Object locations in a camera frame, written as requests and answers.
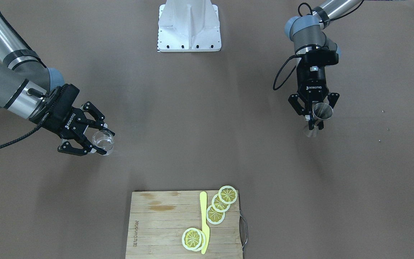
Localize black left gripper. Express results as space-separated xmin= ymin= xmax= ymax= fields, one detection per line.
xmin=288 ymin=64 xmax=340 ymax=130

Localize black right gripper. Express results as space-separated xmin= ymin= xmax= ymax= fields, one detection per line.
xmin=29 ymin=84 xmax=115 ymax=156

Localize steel double jigger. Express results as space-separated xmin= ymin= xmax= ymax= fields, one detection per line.
xmin=303 ymin=102 xmax=333 ymax=137

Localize small clear glass cup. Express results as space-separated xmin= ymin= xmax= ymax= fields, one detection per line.
xmin=92 ymin=131 xmax=115 ymax=156

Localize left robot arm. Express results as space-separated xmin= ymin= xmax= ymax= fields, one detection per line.
xmin=285 ymin=0 xmax=363 ymax=137

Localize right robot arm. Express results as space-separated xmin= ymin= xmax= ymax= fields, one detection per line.
xmin=0 ymin=11 xmax=115 ymax=156

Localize wooden cutting board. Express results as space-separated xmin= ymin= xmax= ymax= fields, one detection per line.
xmin=125 ymin=190 xmax=248 ymax=259

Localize lemon slice upper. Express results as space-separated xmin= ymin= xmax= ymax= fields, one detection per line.
xmin=218 ymin=185 xmax=238 ymax=204

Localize lemon slice middle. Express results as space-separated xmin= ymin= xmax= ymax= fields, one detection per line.
xmin=211 ymin=193 xmax=230 ymax=213

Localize yellow plastic knife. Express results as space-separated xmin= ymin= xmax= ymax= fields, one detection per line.
xmin=200 ymin=191 xmax=210 ymax=255

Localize lemon slice on knife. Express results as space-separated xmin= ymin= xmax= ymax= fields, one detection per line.
xmin=182 ymin=228 xmax=207 ymax=252

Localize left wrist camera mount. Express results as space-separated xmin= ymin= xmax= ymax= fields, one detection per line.
xmin=300 ymin=48 xmax=339 ymax=66

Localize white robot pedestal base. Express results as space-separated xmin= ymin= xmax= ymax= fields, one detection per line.
xmin=157 ymin=0 xmax=222 ymax=53

